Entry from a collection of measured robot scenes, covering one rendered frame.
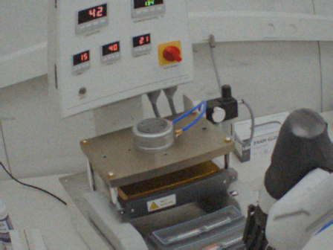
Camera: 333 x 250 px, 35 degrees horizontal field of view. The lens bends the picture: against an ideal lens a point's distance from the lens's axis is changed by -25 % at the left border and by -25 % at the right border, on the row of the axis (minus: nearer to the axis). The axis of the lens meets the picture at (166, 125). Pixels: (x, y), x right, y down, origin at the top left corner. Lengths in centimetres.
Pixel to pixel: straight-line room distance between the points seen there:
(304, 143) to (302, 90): 135
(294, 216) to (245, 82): 132
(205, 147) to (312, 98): 92
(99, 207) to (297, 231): 71
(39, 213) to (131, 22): 70
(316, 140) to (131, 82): 73
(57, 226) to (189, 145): 56
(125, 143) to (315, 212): 74
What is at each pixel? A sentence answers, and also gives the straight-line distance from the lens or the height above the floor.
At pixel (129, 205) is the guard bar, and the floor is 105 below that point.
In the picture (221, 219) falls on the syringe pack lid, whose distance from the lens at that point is 128.
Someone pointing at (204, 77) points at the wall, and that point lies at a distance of 197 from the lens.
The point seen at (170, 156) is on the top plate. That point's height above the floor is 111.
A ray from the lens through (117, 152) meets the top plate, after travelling 133.
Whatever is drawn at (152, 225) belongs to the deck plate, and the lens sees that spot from 141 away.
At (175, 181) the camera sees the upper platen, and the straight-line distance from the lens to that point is 132.
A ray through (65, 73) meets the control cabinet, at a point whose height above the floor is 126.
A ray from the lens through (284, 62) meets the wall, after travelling 206.
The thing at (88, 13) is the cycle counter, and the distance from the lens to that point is 133.
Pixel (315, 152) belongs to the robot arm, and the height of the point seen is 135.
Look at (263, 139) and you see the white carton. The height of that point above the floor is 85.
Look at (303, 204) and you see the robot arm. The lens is 72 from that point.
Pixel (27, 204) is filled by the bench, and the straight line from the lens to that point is 185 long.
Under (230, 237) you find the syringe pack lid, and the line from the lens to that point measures 122.
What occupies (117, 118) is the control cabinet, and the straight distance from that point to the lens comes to 149.
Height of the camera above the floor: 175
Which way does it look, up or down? 27 degrees down
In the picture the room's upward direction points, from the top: 4 degrees counter-clockwise
